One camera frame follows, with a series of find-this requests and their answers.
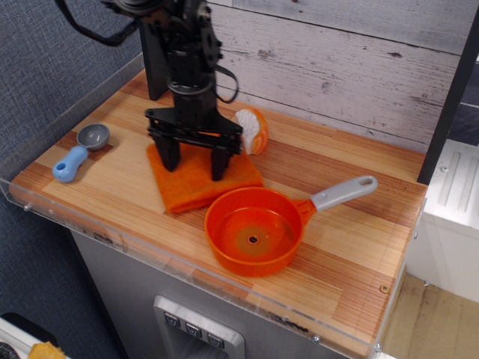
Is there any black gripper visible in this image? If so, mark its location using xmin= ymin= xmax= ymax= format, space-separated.
xmin=145 ymin=89 xmax=242 ymax=181

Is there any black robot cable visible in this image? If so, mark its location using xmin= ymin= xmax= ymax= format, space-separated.
xmin=54 ymin=0 xmax=240 ymax=105

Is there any orange cloth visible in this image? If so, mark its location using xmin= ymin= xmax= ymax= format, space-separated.
xmin=147 ymin=144 xmax=263 ymax=213

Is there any black left shelf post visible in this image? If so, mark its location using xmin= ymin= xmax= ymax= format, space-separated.
xmin=139 ymin=1 xmax=171 ymax=100

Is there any orange toy pan grey handle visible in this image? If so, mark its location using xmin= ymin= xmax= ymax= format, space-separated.
xmin=204 ymin=176 xmax=378 ymax=277

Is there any black shelf post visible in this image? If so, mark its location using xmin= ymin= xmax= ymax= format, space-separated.
xmin=417 ymin=10 xmax=478 ymax=185
xmin=139 ymin=1 xmax=171 ymax=100

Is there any clear acrylic table guard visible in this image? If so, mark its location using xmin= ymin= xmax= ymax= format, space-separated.
xmin=1 ymin=74 xmax=426 ymax=358

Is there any yellow object bottom left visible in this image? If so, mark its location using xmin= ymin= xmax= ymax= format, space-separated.
xmin=28 ymin=342 xmax=67 ymax=359

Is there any toy salmon sushi piece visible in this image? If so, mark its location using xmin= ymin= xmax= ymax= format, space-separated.
xmin=234 ymin=108 xmax=269 ymax=155

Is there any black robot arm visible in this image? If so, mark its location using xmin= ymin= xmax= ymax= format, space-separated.
xmin=104 ymin=1 xmax=242 ymax=181

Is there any blue grey toy scoop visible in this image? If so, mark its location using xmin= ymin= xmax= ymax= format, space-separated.
xmin=52 ymin=123 xmax=110 ymax=183

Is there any silver dispenser button panel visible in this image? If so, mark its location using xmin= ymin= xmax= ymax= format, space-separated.
xmin=153 ymin=295 xmax=246 ymax=358

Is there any black right shelf post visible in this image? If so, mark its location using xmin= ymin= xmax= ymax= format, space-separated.
xmin=417 ymin=10 xmax=478 ymax=185

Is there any white ribbed appliance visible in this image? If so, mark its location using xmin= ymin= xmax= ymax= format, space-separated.
xmin=406 ymin=140 xmax=478 ymax=301

